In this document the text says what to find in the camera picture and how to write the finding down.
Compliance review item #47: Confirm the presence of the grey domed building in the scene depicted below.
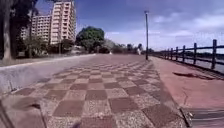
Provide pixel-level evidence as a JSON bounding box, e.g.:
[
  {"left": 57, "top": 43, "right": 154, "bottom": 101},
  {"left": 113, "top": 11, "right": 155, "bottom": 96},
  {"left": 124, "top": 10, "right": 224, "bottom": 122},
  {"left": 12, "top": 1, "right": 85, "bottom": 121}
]
[{"left": 103, "top": 39, "right": 117, "bottom": 54}]

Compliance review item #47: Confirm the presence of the row of trees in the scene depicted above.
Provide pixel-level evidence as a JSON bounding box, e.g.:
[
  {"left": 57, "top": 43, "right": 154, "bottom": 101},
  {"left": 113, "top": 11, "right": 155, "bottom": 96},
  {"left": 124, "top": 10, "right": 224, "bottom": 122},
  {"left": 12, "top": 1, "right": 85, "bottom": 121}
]
[{"left": 114, "top": 42, "right": 146, "bottom": 55}]

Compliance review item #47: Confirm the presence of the red and grey checkered pavement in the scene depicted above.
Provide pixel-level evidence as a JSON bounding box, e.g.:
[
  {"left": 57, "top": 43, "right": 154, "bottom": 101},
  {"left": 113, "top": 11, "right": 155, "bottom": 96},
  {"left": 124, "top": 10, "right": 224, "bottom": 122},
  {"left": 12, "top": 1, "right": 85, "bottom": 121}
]
[{"left": 0, "top": 54, "right": 188, "bottom": 128}]

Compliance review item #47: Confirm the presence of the large broad green tree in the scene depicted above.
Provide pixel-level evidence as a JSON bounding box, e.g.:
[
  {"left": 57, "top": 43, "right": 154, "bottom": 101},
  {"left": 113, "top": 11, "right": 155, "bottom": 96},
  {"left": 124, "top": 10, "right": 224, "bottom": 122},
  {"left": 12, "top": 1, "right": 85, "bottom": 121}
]
[{"left": 75, "top": 26, "right": 106, "bottom": 54}]

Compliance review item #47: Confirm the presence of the tall lamp pole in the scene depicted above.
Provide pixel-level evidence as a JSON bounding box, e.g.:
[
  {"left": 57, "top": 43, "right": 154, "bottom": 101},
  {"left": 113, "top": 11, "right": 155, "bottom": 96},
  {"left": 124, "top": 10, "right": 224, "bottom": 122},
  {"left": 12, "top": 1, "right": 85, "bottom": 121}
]
[{"left": 143, "top": 10, "right": 150, "bottom": 61}]

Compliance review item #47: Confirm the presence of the pale high-rise apartment building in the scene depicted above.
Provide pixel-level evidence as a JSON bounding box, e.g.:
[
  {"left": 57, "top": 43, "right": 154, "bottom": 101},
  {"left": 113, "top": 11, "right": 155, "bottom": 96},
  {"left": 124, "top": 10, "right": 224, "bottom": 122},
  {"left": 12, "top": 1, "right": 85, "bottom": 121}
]
[{"left": 19, "top": 0, "right": 78, "bottom": 46}]

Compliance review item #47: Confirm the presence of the robot's own part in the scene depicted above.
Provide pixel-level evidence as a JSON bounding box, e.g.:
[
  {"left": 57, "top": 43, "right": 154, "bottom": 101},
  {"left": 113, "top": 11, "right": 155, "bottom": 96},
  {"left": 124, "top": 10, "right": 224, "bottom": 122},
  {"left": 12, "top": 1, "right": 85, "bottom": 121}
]
[{"left": 71, "top": 122, "right": 83, "bottom": 128}]

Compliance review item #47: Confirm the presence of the red paved path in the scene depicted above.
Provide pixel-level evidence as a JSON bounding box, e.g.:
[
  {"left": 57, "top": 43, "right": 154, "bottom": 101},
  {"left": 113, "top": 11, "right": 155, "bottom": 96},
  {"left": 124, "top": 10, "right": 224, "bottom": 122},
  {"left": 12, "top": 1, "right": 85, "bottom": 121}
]
[{"left": 148, "top": 55, "right": 224, "bottom": 128}]

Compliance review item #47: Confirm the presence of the metal drain grate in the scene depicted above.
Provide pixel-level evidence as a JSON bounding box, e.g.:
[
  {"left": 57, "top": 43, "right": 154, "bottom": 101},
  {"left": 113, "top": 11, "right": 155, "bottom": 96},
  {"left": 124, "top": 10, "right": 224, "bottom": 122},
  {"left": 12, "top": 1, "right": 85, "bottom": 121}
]
[{"left": 179, "top": 107, "right": 224, "bottom": 128}]

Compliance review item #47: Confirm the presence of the water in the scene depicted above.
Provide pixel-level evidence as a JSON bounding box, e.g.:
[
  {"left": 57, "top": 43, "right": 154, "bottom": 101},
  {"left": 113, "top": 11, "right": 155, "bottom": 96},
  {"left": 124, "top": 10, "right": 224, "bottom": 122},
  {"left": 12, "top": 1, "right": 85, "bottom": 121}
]
[{"left": 186, "top": 57, "right": 224, "bottom": 74}]

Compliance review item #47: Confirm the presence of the dark tree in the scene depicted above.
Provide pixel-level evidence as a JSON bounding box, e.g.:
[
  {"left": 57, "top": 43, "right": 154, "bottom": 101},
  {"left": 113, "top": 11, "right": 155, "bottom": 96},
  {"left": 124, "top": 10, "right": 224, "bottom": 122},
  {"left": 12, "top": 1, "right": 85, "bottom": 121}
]
[{"left": 0, "top": 0, "right": 39, "bottom": 61}]

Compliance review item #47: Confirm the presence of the low concrete wall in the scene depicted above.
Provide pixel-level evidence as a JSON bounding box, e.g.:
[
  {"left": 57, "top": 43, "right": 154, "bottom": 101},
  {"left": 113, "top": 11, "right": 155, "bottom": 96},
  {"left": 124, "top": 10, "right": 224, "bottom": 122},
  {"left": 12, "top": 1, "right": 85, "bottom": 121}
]
[{"left": 0, "top": 53, "right": 98, "bottom": 96}]

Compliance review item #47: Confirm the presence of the dark wooden rail fence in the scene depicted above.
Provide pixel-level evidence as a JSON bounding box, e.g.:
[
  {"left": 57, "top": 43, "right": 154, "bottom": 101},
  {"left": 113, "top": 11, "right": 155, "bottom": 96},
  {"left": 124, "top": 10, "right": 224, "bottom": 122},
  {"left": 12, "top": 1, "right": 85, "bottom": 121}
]
[{"left": 154, "top": 39, "right": 224, "bottom": 71}]

